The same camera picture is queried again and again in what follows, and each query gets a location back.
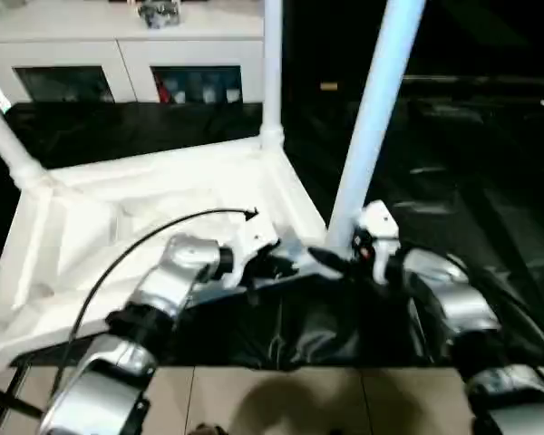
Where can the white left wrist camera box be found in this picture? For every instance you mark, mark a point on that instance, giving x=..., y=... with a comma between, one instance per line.
x=252, y=245

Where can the small white jar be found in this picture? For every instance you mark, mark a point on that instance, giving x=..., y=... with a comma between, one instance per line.
x=207, y=92

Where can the white plastic table leg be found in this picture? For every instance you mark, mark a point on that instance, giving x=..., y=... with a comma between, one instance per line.
x=376, y=118
x=272, y=72
x=9, y=136

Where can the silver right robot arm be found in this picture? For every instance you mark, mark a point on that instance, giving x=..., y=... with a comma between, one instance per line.
x=462, y=317

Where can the black folding table frame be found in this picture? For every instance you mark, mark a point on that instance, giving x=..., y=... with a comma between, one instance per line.
x=4, y=403

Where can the white sideboard cabinet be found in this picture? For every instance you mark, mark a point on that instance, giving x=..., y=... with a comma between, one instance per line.
x=118, y=45

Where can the black low shelf board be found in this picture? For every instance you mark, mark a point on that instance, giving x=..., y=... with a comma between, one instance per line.
x=480, y=83

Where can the white plastic table top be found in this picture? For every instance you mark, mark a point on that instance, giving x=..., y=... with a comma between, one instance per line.
x=118, y=208

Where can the black plastic mat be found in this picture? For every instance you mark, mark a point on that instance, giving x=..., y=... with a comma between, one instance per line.
x=471, y=199

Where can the grey crumpled object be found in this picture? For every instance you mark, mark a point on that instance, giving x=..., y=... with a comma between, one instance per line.
x=159, y=13

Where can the red bottle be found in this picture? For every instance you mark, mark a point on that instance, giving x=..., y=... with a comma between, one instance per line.
x=163, y=89

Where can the small yellow label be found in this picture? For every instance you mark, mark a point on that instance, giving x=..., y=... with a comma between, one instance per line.
x=329, y=87

